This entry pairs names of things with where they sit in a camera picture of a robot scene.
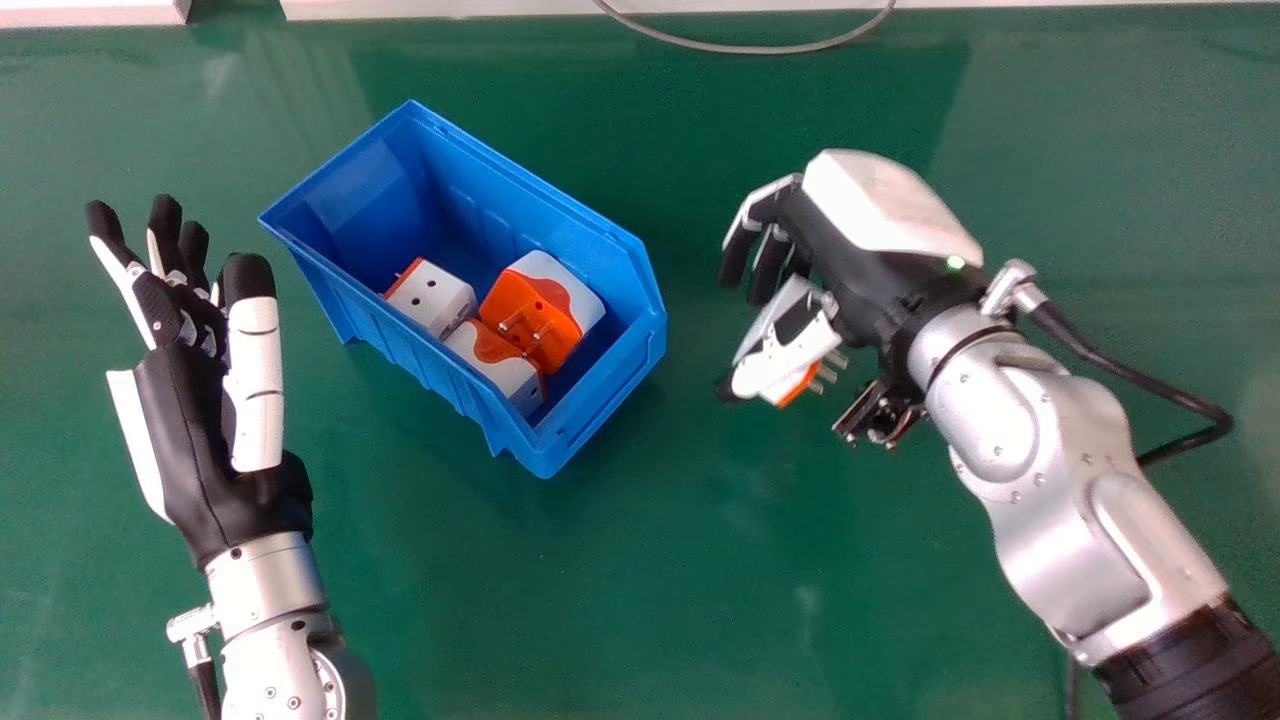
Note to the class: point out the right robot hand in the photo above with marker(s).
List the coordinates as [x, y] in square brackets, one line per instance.
[870, 260]

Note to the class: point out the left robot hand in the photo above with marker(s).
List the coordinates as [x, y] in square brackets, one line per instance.
[190, 440]

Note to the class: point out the white-and-orange plug adapter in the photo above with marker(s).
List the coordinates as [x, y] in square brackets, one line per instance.
[432, 295]
[495, 362]
[535, 315]
[792, 378]

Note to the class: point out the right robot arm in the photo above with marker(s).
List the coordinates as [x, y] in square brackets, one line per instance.
[1060, 480]

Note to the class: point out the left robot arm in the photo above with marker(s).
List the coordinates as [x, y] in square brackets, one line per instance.
[270, 630]

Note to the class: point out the blue plastic bin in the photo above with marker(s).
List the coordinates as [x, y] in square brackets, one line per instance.
[590, 300]

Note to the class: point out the white panel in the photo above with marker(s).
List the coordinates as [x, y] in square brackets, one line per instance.
[90, 10]
[1000, 5]

